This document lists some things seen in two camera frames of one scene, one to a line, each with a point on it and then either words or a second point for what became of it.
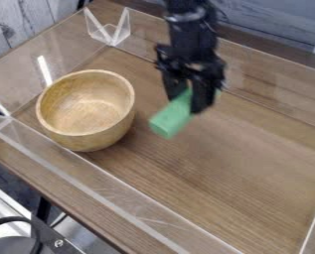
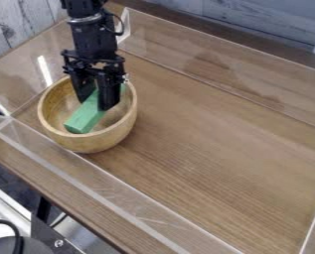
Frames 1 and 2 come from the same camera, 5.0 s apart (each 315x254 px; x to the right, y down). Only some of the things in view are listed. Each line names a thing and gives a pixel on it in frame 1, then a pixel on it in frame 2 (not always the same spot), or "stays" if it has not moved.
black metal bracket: x=52 y=241 stays
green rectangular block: x=174 y=115 to x=84 y=118
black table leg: x=44 y=210 stays
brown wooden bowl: x=85 y=109 stays
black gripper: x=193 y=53 to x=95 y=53
